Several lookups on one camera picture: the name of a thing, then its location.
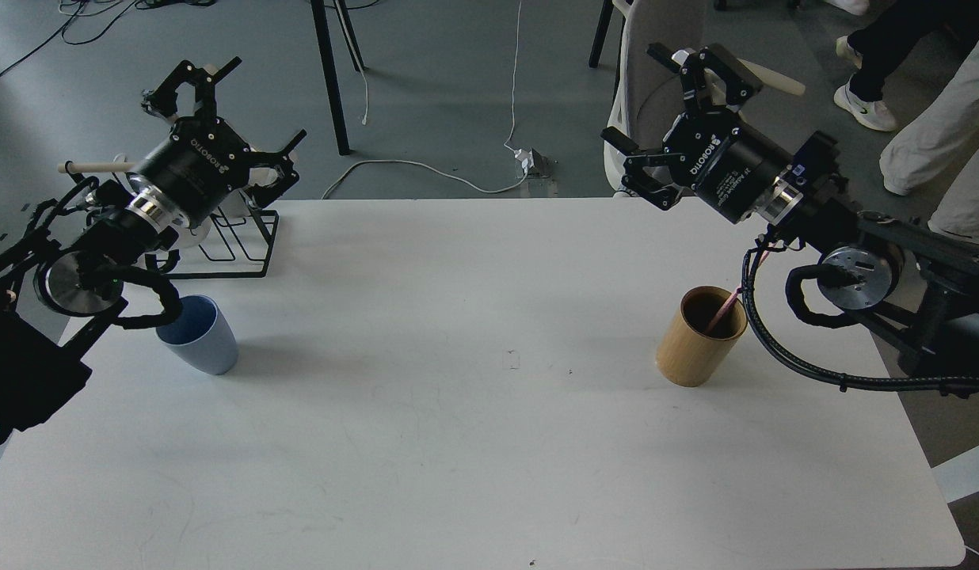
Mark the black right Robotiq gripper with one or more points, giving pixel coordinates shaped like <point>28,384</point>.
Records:
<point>709,152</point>

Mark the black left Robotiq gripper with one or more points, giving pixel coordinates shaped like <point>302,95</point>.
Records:
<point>195,168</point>

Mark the pink chopstick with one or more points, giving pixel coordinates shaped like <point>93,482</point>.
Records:
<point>723,313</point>

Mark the light blue cup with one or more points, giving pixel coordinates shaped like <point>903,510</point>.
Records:
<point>201,336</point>

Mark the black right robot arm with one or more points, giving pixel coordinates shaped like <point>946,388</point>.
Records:
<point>912,288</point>

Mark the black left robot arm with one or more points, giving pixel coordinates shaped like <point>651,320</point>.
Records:
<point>74,273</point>

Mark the white mug rear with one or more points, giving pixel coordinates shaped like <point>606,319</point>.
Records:
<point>233,210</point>

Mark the white mug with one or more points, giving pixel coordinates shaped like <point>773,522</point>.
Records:
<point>190,237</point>
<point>233,210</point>

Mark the white mug front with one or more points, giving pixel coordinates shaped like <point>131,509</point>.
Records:
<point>190,237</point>

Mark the black table leg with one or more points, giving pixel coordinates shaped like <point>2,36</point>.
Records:
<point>325,48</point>

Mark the bamboo cylinder holder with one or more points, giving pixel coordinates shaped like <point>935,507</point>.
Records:
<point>685,356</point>

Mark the person in beige trousers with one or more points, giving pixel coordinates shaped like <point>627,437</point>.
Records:
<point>925,147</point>

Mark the black wire mug rack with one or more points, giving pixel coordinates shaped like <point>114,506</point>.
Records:
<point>240,251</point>

